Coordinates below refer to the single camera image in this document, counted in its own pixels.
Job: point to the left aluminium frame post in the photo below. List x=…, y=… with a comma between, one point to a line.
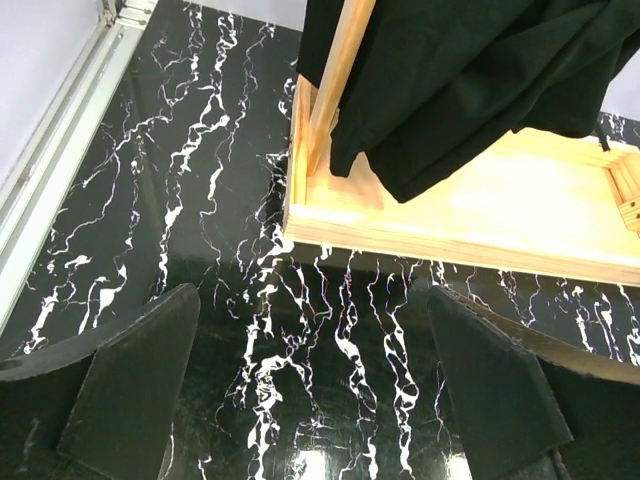
x=36, y=188

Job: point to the wooden clothes rack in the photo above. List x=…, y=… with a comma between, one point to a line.
x=533, y=202

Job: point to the black trousers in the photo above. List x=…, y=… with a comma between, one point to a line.
x=435, y=83

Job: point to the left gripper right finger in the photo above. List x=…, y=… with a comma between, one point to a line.
x=529, y=406

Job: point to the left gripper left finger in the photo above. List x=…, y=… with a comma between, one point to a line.
x=99, y=405

